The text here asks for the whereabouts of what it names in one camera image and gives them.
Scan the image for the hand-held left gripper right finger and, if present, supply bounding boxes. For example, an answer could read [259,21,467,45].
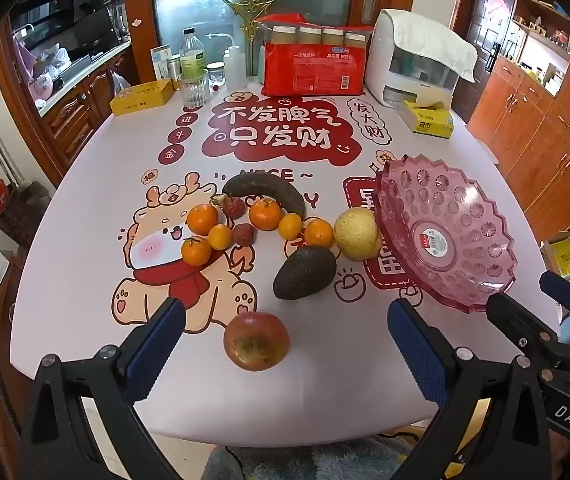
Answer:
[386,297,551,480]

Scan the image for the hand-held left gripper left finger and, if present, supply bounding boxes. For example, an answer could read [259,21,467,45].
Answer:
[17,297,187,480]

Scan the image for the red apple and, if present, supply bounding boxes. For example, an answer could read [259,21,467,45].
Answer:
[223,311,291,372]

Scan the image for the pink plastic fruit bowl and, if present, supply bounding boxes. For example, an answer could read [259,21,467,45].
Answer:
[372,154,518,313]

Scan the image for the yellow pear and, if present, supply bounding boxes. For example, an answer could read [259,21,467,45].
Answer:
[333,207,382,262]

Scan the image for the dark avocado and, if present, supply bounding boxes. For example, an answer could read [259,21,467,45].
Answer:
[272,246,338,301]

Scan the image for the mandarin orange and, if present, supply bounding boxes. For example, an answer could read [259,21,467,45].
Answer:
[181,236,213,266]
[304,219,335,249]
[207,223,234,251]
[186,203,220,236]
[278,213,303,240]
[248,198,283,231]

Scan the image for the overripe dark banana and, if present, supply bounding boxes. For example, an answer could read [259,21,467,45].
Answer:
[209,173,307,218]

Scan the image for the yellow carton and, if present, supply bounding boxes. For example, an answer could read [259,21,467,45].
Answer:
[540,230,570,281]

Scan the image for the printed cartoon tablecloth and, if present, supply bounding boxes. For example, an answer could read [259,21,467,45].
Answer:
[10,76,561,453]

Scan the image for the yellow white tissue box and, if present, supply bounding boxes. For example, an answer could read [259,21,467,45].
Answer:
[397,99,454,136]

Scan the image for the wooden kitchen counter cabinet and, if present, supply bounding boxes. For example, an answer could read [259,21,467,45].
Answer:
[40,40,138,161]

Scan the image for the yellow cardboard box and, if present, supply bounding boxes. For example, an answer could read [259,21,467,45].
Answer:
[110,78,174,117]

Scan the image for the clear ribbed glass cup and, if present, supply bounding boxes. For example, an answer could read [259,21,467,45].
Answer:
[177,70,209,109]

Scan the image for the small glass jar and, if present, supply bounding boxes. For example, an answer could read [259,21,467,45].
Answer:
[206,62,227,90]

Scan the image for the white countertop appliance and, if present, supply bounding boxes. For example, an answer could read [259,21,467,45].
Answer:
[366,8,478,109]

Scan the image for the dark brown door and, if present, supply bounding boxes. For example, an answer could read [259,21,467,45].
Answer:
[452,0,518,111]

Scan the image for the white squeeze bottle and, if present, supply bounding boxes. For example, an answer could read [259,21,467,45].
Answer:
[207,31,244,92]

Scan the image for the small white teal carton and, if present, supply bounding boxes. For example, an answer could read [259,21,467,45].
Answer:
[151,45,182,81]

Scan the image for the white towel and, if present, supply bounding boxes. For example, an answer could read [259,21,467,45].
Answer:
[390,8,479,83]

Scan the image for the clear plastic bottle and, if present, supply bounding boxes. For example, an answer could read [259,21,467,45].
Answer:
[180,27,207,81]

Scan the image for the red paper cup packet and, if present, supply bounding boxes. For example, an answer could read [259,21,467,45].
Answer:
[255,12,375,97]

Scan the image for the wooden wall cabinets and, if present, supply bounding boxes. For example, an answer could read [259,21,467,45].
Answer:
[468,0,570,241]

